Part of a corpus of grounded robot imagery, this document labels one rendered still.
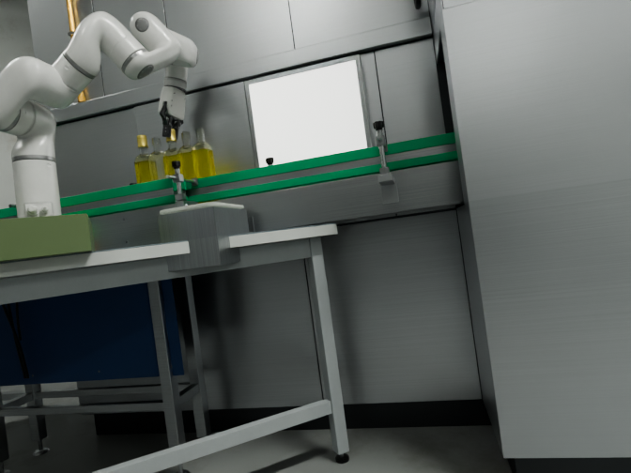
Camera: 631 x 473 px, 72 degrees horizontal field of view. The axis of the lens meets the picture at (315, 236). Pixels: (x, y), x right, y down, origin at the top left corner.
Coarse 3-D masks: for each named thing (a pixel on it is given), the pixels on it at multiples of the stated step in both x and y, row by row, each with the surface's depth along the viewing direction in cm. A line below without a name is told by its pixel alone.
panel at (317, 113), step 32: (352, 64) 149; (256, 96) 158; (288, 96) 155; (320, 96) 152; (352, 96) 150; (256, 128) 158; (288, 128) 155; (320, 128) 152; (352, 128) 150; (288, 160) 156
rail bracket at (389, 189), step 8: (376, 128) 120; (376, 136) 120; (384, 136) 120; (384, 144) 119; (384, 152) 120; (384, 160) 120; (384, 168) 119; (384, 176) 119; (392, 176) 121; (384, 184) 126; (392, 184) 128; (384, 192) 129; (392, 192) 129; (384, 200) 129; (392, 200) 129
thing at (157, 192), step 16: (96, 192) 145; (112, 192) 143; (128, 192) 142; (144, 192) 141; (160, 192) 139; (16, 208) 153; (64, 208) 148; (80, 208) 147; (96, 208) 145; (112, 208) 143; (128, 208) 142
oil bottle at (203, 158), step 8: (200, 144) 147; (192, 152) 148; (200, 152) 147; (208, 152) 148; (200, 160) 147; (208, 160) 148; (200, 168) 147; (208, 168) 147; (200, 176) 147; (216, 200) 149
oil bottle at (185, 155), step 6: (180, 150) 149; (186, 150) 149; (180, 156) 149; (186, 156) 149; (180, 162) 149; (186, 162) 149; (192, 162) 149; (180, 168) 149; (186, 168) 149; (192, 168) 149; (186, 174) 149; (192, 174) 148
